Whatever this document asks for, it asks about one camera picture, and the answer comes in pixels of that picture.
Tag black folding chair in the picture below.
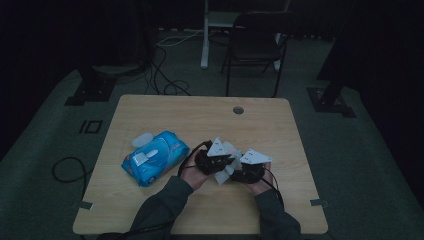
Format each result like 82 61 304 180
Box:
220 11 298 98

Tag person's left hand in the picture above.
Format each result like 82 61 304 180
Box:
179 155 215 192

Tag white floor cable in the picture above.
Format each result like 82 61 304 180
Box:
155 28 206 47

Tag grey tape strip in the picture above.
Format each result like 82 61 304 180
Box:
309 198 331 208
71 200 95 211

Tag black tangled floor cables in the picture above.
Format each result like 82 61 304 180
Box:
142 45 193 97

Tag white wet wipe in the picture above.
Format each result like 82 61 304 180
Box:
213 140 244 186

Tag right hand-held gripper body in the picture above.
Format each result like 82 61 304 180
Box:
237 148 273 185

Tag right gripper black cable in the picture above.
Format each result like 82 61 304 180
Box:
261 168 285 209

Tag blue wet wipes pack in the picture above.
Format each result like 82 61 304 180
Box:
121 130 191 188

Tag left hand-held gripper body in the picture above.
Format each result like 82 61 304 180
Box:
194 136 236 176

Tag black stand base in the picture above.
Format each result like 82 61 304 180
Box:
64 63 118 107
306 33 357 119

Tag person's right hand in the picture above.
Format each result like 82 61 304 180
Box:
244 161 275 197

